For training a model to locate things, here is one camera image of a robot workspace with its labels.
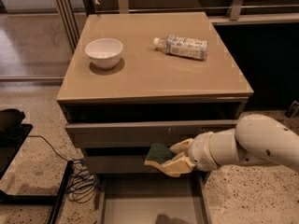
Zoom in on grey top drawer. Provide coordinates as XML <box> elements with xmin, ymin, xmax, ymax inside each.
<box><xmin>65</xmin><ymin>119</ymin><xmax>236</xmax><ymax>148</ymax></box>

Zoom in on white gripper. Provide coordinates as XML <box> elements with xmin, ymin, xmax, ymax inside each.
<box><xmin>162</xmin><ymin>132</ymin><xmax>219</xmax><ymax>177</ymax></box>

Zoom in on white ceramic bowl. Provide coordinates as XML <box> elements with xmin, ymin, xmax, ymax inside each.
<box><xmin>85</xmin><ymin>38</ymin><xmax>123</xmax><ymax>69</ymax></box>

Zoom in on grey bottom drawer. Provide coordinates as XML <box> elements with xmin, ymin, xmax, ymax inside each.
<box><xmin>97</xmin><ymin>173</ymin><xmax>211</xmax><ymax>224</ymax></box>

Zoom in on green and yellow sponge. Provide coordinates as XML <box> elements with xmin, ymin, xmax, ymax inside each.
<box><xmin>144</xmin><ymin>143</ymin><xmax>176</xmax><ymax>168</ymax></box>

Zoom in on grey drawer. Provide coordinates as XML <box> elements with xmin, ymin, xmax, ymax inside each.
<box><xmin>82</xmin><ymin>152</ymin><xmax>222</xmax><ymax>175</ymax></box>
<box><xmin>97</xmin><ymin>173</ymin><xmax>211</xmax><ymax>224</ymax></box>
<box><xmin>65</xmin><ymin>119</ymin><xmax>236</xmax><ymax>148</ymax></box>

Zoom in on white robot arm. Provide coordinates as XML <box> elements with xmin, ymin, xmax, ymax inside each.
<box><xmin>162</xmin><ymin>114</ymin><xmax>299</xmax><ymax>176</ymax></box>

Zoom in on grey drawer cabinet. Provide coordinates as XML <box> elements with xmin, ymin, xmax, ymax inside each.
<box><xmin>56</xmin><ymin>11</ymin><xmax>254</xmax><ymax>185</ymax></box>

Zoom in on clear labelled plastic bottle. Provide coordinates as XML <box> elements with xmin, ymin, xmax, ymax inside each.
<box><xmin>153</xmin><ymin>35</ymin><xmax>207</xmax><ymax>61</ymax></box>

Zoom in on grey middle drawer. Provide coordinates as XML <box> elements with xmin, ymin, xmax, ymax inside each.
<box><xmin>82</xmin><ymin>152</ymin><xmax>222</xmax><ymax>175</ymax></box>

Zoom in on black coiled cables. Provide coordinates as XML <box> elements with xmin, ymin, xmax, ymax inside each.
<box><xmin>27</xmin><ymin>135</ymin><xmax>101</xmax><ymax>204</ymax></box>

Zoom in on metal railing frame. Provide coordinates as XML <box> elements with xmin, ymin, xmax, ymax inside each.
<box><xmin>54</xmin><ymin>0</ymin><xmax>299</xmax><ymax>48</ymax></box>

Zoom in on black metal stand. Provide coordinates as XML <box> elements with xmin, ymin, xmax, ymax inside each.
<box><xmin>0</xmin><ymin>108</ymin><xmax>74</xmax><ymax>224</ymax></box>

